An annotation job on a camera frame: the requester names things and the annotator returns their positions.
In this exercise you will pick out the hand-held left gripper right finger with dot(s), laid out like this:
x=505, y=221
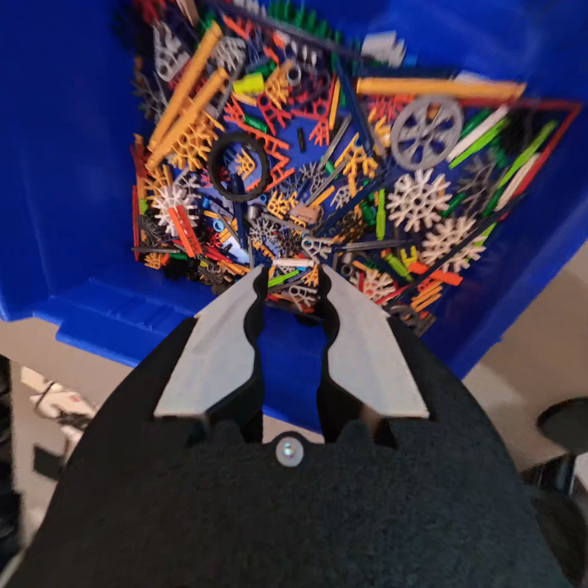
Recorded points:
x=372, y=363

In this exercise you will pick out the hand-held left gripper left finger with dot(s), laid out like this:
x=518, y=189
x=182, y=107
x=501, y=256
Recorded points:
x=206, y=363

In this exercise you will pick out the pile of colourful construction pieces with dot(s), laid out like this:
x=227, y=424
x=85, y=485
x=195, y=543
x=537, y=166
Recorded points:
x=321, y=183

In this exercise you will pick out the blue plastic bin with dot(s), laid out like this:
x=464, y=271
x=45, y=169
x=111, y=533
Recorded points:
x=69, y=160

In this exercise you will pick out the long orange rod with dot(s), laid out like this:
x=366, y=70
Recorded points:
x=197, y=108
x=186, y=82

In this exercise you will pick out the large grey spoked wheel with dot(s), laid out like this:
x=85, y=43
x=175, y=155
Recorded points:
x=426, y=133

